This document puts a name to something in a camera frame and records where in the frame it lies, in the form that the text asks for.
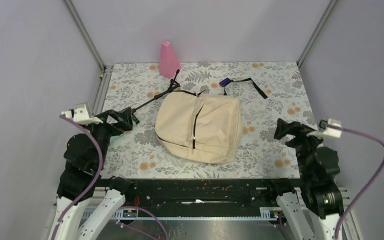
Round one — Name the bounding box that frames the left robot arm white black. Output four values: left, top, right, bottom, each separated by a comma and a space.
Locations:
48, 105, 139, 240

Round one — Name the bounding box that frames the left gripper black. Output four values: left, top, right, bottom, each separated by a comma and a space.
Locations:
84, 105, 134, 167

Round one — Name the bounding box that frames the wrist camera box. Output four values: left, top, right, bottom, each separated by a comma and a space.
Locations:
306, 118, 342, 139
61, 102, 104, 126

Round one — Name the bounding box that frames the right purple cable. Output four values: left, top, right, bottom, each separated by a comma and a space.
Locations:
324, 123, 384, 240

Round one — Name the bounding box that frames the cream canvas backpack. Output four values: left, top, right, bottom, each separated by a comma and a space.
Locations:
154, 90, 244, 164

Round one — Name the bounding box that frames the pink cone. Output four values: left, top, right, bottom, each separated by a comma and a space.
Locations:
158, 41, 181, 79

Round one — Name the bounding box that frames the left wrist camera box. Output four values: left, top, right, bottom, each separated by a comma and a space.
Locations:
61, 102, 104, 126

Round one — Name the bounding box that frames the mint green tube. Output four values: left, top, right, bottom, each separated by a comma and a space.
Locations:
109, 133, 123, 144

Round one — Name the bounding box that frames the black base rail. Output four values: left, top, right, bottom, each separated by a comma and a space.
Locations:
89, 178, 312, 220

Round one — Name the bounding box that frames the purple small block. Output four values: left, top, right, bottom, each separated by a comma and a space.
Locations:
219, 78, 232, 88

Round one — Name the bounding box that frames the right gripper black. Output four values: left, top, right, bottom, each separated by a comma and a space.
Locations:
273, 116, 329, 179

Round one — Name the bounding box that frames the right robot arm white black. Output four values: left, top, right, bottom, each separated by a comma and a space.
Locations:
266, 118, 344, 240

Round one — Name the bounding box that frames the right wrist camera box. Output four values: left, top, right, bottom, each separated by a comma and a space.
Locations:
306, 118, 342, 139

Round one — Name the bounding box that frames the black folding tripod stand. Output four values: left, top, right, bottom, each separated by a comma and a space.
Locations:
131, 69, 181, 124

